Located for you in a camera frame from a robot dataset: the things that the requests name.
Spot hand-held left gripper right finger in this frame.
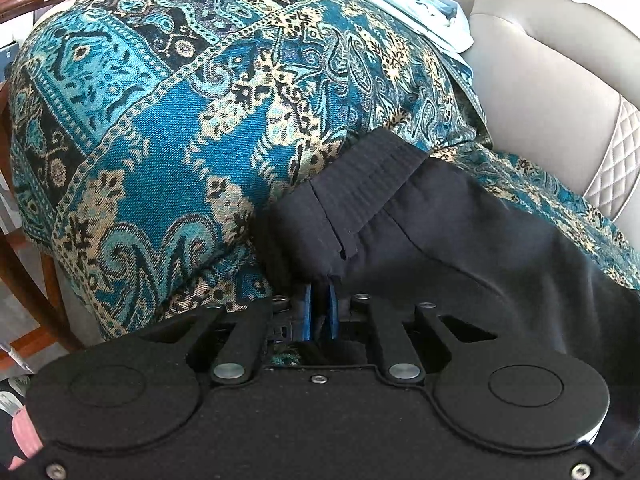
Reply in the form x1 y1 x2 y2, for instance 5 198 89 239
320 284 500 386

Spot teal paisley blanket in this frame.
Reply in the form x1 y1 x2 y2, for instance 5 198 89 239
10 0 640 367

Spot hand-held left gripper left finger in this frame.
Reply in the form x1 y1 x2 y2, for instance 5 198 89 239
133 284 315 387

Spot pink cloth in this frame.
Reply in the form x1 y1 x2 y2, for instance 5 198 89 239
10 399 47 461

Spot wooden chair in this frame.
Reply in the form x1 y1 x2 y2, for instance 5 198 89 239
0 0 103 356

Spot light blue clothes pile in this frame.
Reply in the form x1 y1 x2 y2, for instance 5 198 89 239
311 0 474 55

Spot black pants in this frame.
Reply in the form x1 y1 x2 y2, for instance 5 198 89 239
252 126 640 461

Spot beige leather sofa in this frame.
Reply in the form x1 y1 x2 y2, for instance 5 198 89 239
467 0 640 222

